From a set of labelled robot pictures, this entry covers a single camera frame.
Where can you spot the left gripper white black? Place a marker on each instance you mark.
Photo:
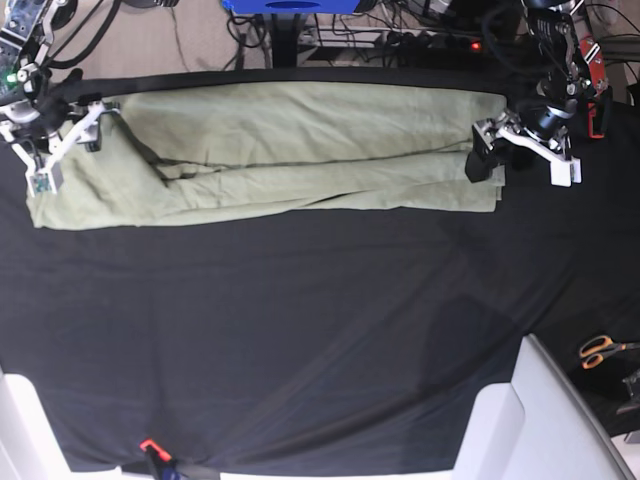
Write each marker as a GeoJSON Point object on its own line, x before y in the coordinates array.
{"type": "Point", "coordinates": [517, 137]}

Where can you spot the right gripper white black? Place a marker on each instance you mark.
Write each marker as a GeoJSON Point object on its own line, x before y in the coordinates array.
{"type": "Point", "coordinates": [41, 125]}

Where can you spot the light green T-shirt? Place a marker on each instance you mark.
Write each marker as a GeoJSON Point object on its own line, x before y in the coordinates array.
{"type": "Point", "coordinates": [223, 153]}

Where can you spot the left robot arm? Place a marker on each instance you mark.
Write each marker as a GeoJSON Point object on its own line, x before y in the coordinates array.
{"type": "Point", "coordinates": [571, 77]}

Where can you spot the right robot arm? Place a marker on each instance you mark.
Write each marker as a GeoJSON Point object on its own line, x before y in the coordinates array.
{"type": "Point", "coordinates": [27, 34]}

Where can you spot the red black clamp right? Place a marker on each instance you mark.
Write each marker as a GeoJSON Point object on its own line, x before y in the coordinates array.
{"type": "Point", "coordinates": [599, 107]}

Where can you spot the red black clamp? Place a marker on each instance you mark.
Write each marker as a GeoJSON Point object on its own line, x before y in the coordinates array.
{"type": "Point", "coordinates": [599, 107]}
{"type": "Point", "coordinates": [161, 464]}

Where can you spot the black power strip red light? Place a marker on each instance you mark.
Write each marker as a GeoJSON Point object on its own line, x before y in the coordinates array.
{"type": "Point", "coordinates": [414, 39]}

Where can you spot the blue box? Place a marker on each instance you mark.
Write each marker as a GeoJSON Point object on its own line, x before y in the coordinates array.
{"type": "Point", "coordinates": [247, 7]}

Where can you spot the black table cloth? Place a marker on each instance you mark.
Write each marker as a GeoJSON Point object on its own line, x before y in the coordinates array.
{"type": "Point", "coordinates": [323, 342]}

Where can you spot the white chair left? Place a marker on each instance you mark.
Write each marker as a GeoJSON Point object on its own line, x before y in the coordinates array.
{"type": "Point", "coordinates": [29, 449]}

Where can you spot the red black clamp bottom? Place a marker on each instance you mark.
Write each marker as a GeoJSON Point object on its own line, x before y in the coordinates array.
{"type": "Point", "coordinates": [161, 464]}

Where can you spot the orange handled scissors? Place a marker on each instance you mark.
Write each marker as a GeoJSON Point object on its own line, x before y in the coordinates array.
{"type": "Point", "coordinates": [595, 351]}

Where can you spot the black table leg post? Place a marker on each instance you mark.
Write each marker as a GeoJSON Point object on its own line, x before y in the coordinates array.
{"type": "Point", "coordinates": [285, 30]}

